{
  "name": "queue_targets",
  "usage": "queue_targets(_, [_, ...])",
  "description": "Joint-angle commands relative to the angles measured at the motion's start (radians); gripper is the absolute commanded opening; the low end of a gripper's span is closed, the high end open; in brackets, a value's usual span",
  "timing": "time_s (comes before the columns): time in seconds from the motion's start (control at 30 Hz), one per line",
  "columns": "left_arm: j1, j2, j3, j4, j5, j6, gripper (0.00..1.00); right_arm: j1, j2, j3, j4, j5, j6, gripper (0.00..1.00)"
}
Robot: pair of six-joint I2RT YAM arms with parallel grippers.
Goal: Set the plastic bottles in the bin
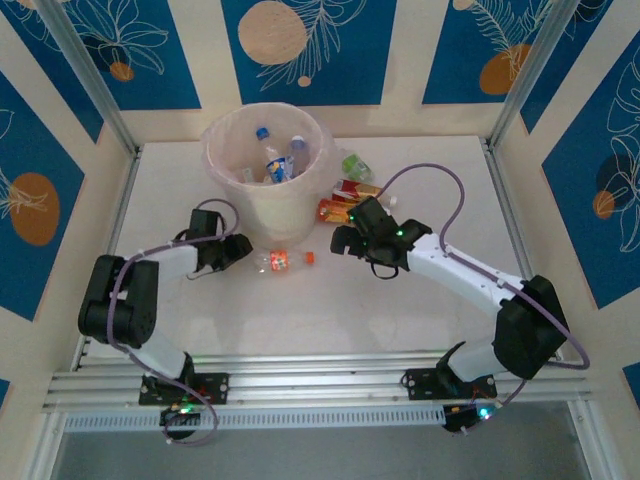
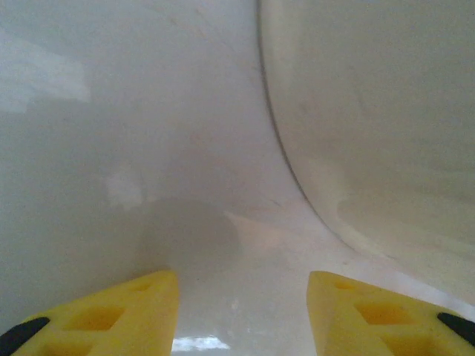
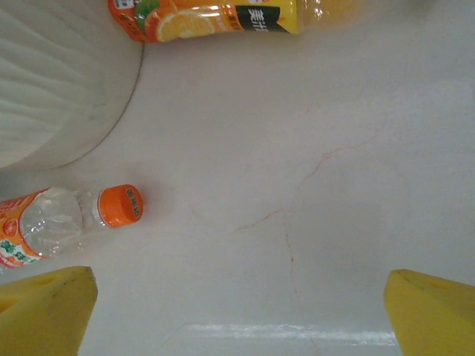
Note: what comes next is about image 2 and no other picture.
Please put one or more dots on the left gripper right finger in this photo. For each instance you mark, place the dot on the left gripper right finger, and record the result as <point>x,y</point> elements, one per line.
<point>371,322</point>

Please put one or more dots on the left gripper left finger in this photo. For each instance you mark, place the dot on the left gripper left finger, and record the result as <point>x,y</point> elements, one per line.
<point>111,322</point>

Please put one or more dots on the white plastic bin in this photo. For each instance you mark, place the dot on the white plastic bin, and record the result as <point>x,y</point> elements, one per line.
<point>371,111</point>

